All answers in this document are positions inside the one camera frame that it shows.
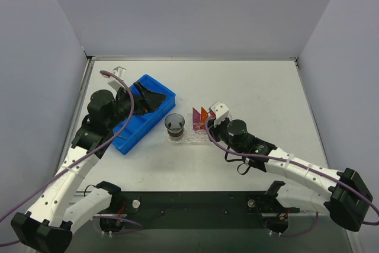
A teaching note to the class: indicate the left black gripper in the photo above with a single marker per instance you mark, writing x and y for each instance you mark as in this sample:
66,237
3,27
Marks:
139,99

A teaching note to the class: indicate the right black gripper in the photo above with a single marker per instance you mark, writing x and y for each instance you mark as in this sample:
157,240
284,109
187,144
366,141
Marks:
214,128

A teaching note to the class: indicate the blue plastic bin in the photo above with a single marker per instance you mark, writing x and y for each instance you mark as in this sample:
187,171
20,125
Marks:
142,123

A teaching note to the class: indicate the orange toothpaste tube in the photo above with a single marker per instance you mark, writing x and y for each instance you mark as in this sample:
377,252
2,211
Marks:
203,117

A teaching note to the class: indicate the dark tinted cup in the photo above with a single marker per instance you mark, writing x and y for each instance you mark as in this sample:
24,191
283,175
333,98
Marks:
174,124

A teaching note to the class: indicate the clear textured oval tray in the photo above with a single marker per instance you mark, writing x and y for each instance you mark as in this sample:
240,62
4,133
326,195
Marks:
189,135

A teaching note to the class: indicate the pink toothpaste tube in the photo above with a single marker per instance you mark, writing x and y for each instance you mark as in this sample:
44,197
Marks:
196,120

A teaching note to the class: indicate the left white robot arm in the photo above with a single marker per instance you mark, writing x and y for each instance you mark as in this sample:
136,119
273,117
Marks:
49,224

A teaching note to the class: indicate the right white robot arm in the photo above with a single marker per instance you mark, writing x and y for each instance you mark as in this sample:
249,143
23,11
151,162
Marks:
342,195

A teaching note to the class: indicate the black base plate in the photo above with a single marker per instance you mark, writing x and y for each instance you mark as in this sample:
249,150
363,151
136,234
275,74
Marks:
197,209

